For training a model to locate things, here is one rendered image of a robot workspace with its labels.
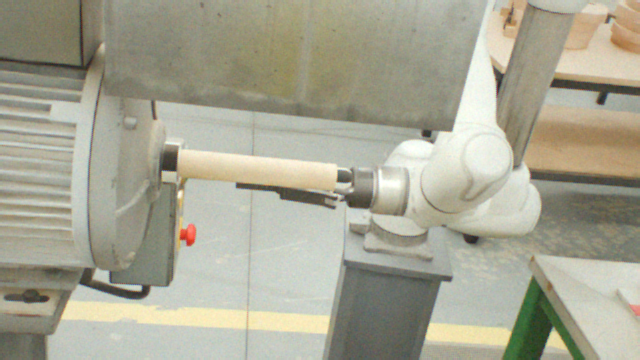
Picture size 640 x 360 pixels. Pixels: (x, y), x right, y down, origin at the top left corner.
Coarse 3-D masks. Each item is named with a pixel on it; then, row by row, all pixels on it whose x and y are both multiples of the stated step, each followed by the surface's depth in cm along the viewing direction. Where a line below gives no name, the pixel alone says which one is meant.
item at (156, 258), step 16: (176, 192) 98; (160, 208) 99; (176, 208) 100; (160, 224) 100; (176, 224) 102; (160, 240) 101; (176, 240) 106; (144, 256) 103; (160, 256) 103; (176, 256) 109; (112, 272) 104; (128, 272) 104; (144, 272) 104; (160, 272) 104; (96, 288) 106; (112, 288) 107; (144, 288) 110
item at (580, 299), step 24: (552, 264) 128; (576, 264) 129; (600, 264) 131; (624, 264) 132; (552, 288) 121; (576, 288) 122; (600, 288) 123; (624, 288) 124; (552, 312) 123; (576, 312) 115; (600, 312) 116; (624, 312) 117; (576, 336) 112; (600, 336) 110; (624, 336) 111
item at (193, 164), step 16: (192, 160) 73; (208, 160) 73; (224, 160) 73; (240, 160) 74; (256, 160) 74; (272, 160) 75; (288, 160) 75; (192, 176) 74; (208, 176) 74; (224, 176) 74; (240, 176) 74; (256, 176) 74; (272, 176) 74; (288, 176) 74; (304, 176) 75; (320, 176) 75
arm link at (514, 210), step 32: (544, 0) 130; (576, 0) 129; (544, 32) 134; (512, 64) 141; (544, 64) 138; (512, 96) 143; (544, 96) 143; (512, 128) 146; (512, 192) 152; (448, 224) 160; (480, 224) 157; (512, 224) 155
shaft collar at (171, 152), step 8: (168, 144) 73; (176, 144) 73; (168, 152) 72; (176, 152) 72; (168, 160) 72; (176, 160) 72; (168, 168) 72; (176, 168) 72; (168, 176) 73; (176, 176) 73
